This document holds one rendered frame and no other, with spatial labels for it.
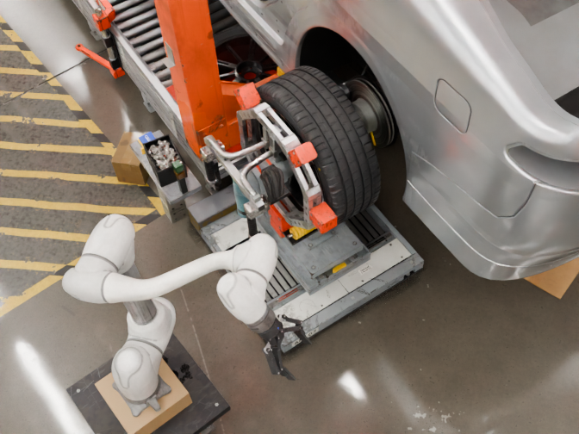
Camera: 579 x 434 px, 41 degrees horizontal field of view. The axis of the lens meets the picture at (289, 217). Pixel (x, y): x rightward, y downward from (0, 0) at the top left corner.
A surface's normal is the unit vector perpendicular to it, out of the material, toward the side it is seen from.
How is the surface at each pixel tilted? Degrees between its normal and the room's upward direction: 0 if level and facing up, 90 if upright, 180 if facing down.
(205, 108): 90
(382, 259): 0
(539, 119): 28
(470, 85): 78
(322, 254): 0
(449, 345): 0
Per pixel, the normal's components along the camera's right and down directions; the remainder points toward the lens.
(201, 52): 0.55, 0.68
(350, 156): 0.40, 0.17
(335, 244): -0.04, -0.57
